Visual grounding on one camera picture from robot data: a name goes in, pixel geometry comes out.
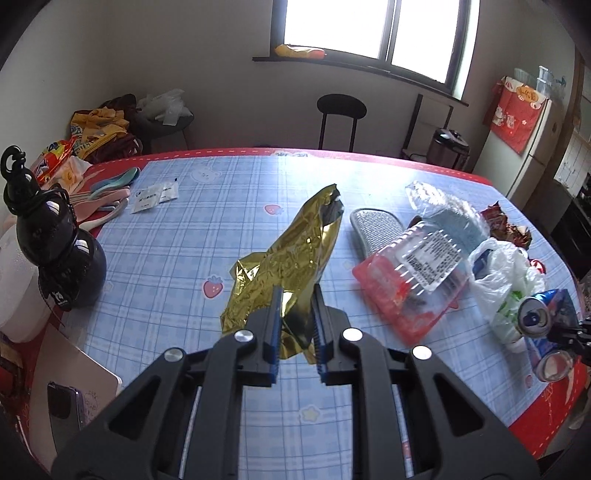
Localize red brown snack wrapper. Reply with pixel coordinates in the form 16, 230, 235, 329
481, 202, 532, 250

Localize black round stool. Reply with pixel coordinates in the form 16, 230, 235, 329
315, 93, 369, 153

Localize pastel plastic spoons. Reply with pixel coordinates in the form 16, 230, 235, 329
70, 167, 140, 225

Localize gold foil wrapper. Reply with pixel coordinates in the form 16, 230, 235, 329
221, 184, 344, 364

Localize cream refrigerator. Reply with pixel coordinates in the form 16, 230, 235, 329
473, 96, 562, 209

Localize blue soda can lower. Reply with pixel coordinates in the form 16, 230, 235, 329
525, 337, 575, 383

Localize white paper sachets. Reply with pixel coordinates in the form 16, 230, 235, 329
131, 180, 178, 214

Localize yellow snack bags pile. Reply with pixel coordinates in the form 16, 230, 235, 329
30, 94, 143, 186

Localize blue soda can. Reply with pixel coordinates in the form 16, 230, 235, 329
525, 337, 575, 383
517, 289, 579, 338

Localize yellow red item on sill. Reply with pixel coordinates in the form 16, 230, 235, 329
274, 44, 325, 60

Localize blue soda can upper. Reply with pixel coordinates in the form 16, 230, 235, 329
517, 289, 579, 338

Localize red fridge cover cloth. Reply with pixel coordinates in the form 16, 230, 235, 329
483, 76, 549, 154

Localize black pressure cooker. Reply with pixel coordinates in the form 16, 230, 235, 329
427, 128, 470, 171

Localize white plastic bag on chair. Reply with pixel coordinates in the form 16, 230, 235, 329
136, 88, 192, 127

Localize black smartphone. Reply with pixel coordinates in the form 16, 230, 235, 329
47, 382, 85, 433

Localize blue plaid tablecloth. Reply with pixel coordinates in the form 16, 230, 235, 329
51, 151, 565, 479

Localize red plastic food tray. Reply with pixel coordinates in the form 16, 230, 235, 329
353, 221, 469, 346

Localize window with dark frame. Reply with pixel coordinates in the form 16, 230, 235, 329
253, 0, 480, 102

